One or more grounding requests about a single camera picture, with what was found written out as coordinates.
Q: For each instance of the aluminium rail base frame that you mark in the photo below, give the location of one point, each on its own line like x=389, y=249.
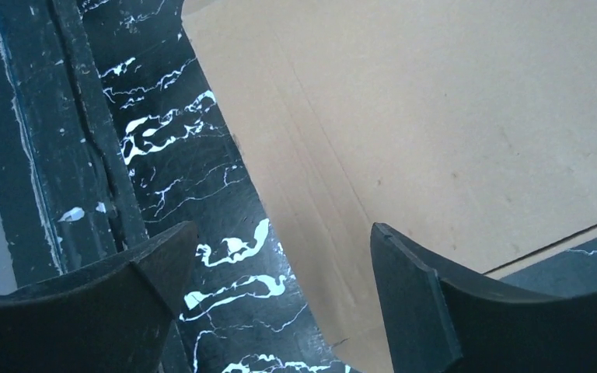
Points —
x=66, y=200

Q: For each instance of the brown cardboard box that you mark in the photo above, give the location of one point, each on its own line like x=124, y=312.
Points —
x=469, y=126

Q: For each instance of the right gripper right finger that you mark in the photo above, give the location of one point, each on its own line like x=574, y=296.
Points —
x=441, y=316

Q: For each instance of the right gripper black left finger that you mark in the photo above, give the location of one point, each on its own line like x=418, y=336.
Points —
x=113, y=315

